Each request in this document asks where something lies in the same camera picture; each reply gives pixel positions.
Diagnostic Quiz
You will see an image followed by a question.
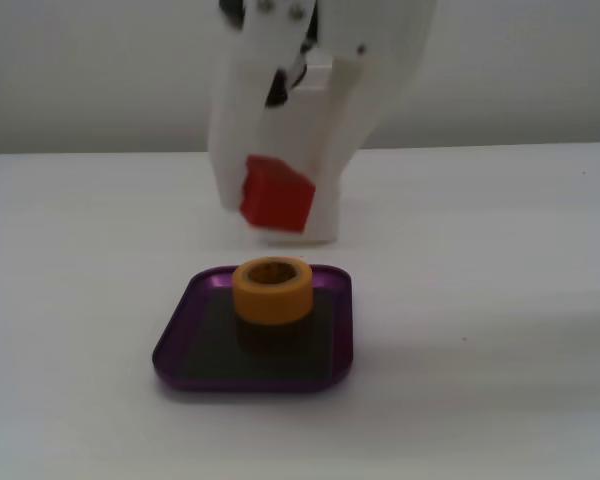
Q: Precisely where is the purple metal tray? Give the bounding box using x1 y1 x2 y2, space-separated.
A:
151 263 355 394

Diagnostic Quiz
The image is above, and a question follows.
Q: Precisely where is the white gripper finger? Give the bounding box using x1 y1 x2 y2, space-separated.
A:
208 0 317 210

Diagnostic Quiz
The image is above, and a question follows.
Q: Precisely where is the yellow masking tape roll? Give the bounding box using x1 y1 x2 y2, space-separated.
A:
231 256 314 326

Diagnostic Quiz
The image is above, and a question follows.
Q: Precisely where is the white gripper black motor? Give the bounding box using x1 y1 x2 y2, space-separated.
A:
218 0 438 201

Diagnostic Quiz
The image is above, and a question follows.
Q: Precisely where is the red rectangular cube block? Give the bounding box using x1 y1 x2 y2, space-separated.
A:
239 154 316 234

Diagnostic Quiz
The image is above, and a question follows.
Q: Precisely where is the white plastic container box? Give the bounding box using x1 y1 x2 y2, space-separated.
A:
265 45 342 247

